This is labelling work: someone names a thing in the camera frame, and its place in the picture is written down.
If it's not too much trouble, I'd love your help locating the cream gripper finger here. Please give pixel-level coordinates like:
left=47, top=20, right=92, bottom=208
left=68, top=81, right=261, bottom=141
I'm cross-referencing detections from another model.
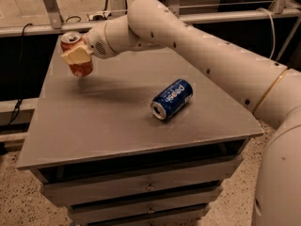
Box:
left=61, top=44, right=93, bottom=65

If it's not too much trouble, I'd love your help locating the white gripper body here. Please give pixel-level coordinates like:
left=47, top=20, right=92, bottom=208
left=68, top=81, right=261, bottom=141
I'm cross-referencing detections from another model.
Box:
left=84, top=23, right=117, bottom=59

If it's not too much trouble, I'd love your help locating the red coke can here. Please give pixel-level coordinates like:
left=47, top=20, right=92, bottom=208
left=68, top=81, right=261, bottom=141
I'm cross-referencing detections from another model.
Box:
left=60, top=31, right=93, bottom=77

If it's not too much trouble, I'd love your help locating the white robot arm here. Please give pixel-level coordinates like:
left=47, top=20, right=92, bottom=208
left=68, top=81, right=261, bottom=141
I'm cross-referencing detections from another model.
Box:
left=62, top=0, right=301, bottom=226

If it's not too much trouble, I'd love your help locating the blue pepsi can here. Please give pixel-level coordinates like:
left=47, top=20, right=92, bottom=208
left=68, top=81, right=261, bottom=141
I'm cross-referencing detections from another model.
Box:
left=150, top=79, right=193, bottom=121

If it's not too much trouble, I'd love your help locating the white power strip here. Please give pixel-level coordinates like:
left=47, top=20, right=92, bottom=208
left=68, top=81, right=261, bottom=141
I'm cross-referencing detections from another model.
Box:
left=87, top=12, right=111, bottom=21

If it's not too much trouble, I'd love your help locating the grey drawer cabinet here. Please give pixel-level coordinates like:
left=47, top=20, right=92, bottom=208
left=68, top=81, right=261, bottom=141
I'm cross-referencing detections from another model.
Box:
left=17, top=49, right=262, bottom=226

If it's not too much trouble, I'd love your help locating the metal railing frame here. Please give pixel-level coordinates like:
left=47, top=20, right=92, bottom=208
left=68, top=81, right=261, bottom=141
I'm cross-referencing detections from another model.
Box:
left=0, top=0, right=300, bottom=37

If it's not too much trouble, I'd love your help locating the black cable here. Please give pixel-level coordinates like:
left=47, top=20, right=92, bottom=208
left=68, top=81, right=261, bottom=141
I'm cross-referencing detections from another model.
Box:
left=7, top=23, right=34, bottom=126

